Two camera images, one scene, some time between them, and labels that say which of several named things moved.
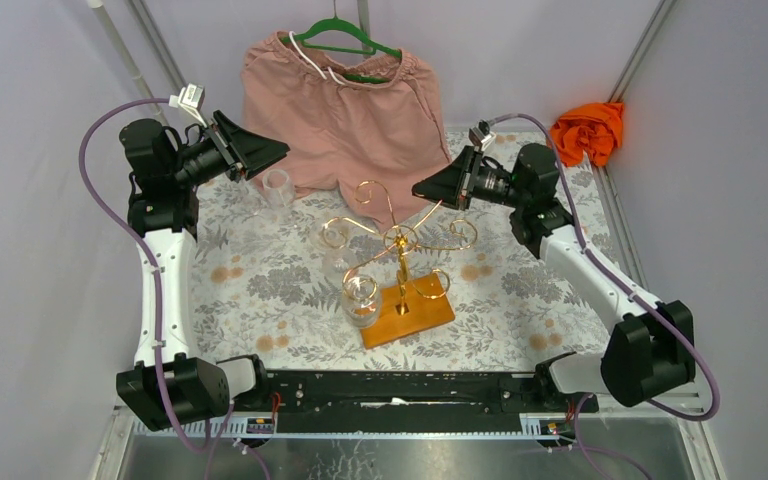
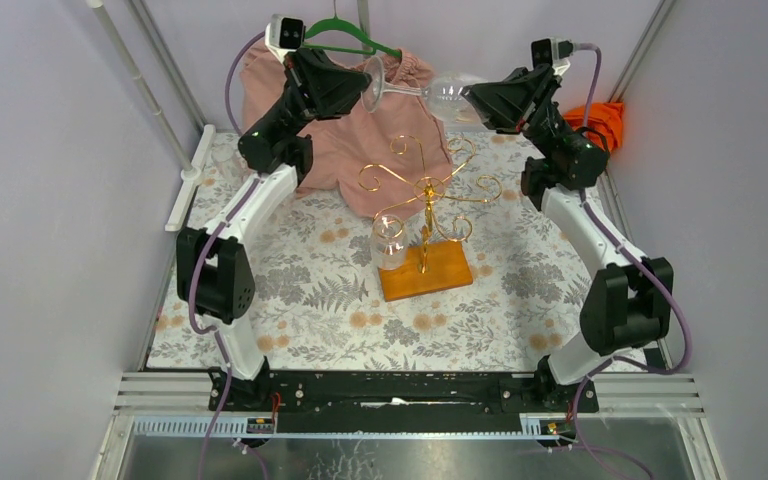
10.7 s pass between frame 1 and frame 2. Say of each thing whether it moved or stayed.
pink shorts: stayed
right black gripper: moved
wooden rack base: moved
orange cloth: stayed
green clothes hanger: stayed
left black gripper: moved
